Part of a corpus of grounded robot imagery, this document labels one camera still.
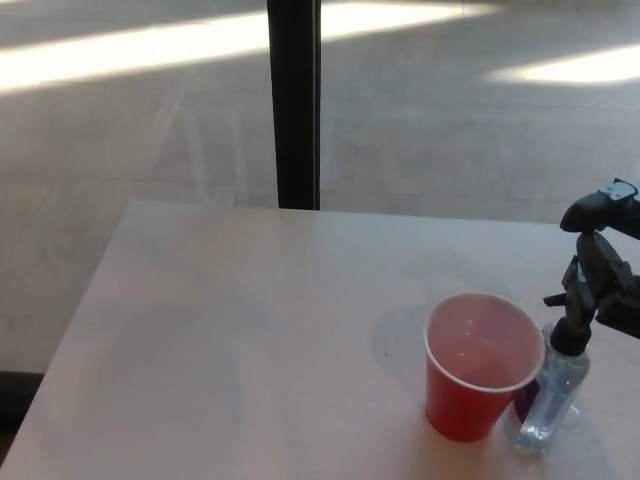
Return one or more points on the clear hand soap pump bottle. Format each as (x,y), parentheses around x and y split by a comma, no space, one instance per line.
(547,395)

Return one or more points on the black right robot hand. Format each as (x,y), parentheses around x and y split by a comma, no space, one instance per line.
(595,270)

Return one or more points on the black vertical window post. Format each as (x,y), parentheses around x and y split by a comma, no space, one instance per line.
(295,105)

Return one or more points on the dark floor mat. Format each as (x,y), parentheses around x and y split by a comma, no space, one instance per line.
(17,397)

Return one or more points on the red plastic cup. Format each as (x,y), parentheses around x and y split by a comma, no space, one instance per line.
(457,407)

